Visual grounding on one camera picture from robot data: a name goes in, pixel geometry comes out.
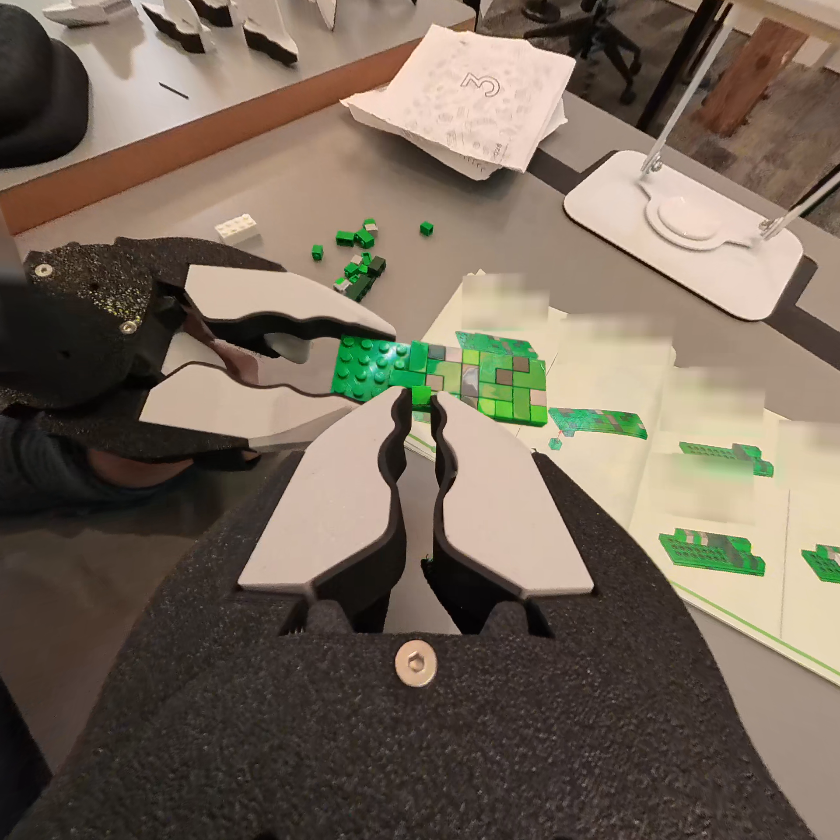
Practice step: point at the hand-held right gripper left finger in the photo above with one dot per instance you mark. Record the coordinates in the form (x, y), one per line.
(328, 512)

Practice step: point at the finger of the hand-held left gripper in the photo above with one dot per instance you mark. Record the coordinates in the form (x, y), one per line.
(275, 298)
(216, 403)

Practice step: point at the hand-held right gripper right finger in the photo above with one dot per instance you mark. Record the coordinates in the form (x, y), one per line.
(505, 518)

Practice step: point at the pile of small green bricks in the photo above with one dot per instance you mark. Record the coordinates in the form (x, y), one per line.
(361, 237)

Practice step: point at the green studded plate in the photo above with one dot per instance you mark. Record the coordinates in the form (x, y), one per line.
(367, 371)

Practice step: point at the small bright green brick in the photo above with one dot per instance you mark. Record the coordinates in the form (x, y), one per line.
(421, 396)

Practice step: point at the person's left hand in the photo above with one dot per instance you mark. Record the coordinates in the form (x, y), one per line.
(138, 472)

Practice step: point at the light grey brick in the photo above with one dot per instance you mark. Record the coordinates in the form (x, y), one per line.
(236, 229)

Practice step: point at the building instruction booklet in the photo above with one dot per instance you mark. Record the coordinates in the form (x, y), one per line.
(590, 499)

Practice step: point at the brown wooden board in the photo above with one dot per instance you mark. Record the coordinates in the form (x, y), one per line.
(197, 134)

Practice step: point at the thin black rod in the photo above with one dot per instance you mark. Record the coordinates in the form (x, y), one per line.
(174, 90)

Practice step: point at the black rounded foam housing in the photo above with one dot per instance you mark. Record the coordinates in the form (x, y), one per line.
(33, 98)

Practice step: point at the white paper bag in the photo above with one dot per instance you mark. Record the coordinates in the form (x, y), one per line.
(472, 98)

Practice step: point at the row of white printed parts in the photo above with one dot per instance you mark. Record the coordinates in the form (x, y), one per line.
(190, 26)

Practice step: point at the white stand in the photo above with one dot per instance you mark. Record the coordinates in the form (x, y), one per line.
(610, 197)

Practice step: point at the black office chair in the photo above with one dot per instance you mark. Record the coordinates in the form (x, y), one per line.
(590, 39)

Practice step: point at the black pole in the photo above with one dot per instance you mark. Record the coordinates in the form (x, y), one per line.
(682, 59)

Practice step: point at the brown wooden post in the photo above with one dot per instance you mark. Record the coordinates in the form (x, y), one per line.
(754, 72)

